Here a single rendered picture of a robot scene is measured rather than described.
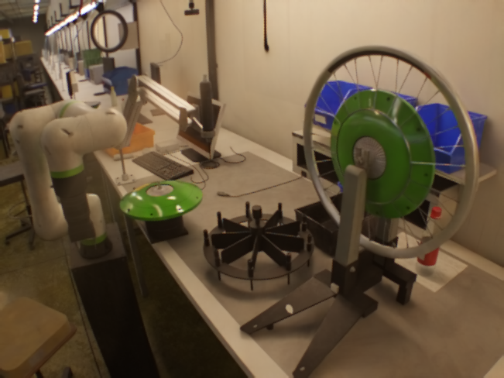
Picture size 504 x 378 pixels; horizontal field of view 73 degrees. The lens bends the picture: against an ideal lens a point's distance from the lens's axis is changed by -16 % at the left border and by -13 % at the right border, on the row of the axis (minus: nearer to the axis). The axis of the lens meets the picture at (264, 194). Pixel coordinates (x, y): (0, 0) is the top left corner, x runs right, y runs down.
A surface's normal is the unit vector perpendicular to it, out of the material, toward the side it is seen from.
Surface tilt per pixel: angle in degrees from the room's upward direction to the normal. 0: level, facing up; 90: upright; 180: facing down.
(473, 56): 90
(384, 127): 80
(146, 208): 23
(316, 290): 18
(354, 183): 87
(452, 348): 0
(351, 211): 87
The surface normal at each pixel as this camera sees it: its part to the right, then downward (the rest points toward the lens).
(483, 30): -0.84, 0.25
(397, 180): -0.64, 0.41
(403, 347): -0.03, -0.90
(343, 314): -0.27, -0.78
